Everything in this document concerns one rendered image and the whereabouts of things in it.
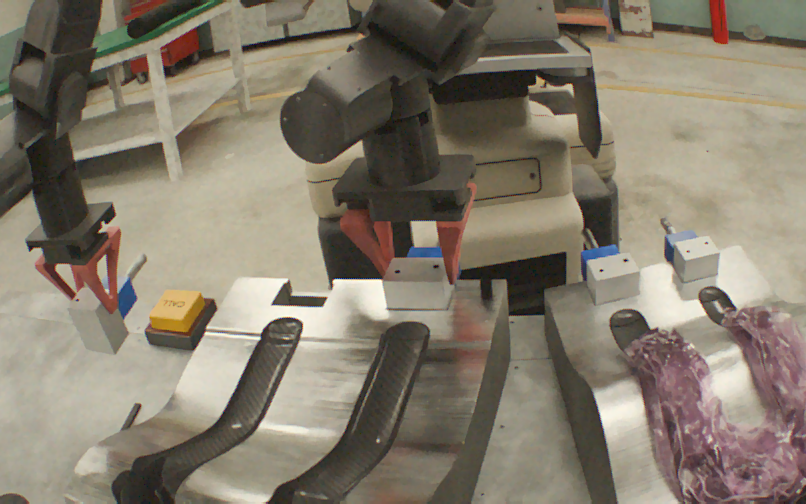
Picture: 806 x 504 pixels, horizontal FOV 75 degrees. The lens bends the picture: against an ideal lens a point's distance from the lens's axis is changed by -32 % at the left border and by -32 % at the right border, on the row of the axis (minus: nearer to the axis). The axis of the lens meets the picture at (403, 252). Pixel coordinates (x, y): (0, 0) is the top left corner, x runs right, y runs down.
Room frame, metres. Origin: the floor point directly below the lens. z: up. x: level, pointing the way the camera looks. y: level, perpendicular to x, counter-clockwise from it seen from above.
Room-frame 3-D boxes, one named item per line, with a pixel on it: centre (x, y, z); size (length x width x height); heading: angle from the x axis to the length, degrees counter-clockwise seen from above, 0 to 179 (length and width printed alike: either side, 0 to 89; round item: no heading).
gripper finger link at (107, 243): (0.51, 0.29, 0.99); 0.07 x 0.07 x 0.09; 71
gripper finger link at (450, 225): (0.54, -0.02, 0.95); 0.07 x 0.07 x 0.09; 70
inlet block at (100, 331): (0.56, 0.29, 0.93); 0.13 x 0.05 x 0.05; 161
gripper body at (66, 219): (0.52, 0.31, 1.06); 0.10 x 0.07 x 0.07; 71
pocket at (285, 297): (0.57, 0.09, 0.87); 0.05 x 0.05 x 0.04; 71
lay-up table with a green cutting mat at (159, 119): (4.12, 2.03, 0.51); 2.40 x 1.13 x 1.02; 73
